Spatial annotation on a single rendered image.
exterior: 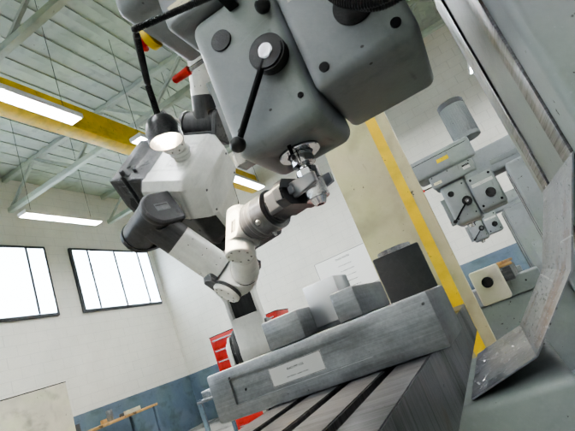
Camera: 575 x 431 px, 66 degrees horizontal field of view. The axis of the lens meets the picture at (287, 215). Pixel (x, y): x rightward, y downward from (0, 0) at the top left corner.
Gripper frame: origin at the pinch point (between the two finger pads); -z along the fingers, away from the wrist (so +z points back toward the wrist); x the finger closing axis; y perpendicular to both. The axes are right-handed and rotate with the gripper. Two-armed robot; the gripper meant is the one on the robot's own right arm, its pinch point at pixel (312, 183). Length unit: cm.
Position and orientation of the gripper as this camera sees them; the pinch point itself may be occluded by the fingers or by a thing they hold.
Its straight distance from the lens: 86.6
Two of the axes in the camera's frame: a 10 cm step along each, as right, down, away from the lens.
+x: 6.5, -0.4, 7.6
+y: 3.5, 9.0, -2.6
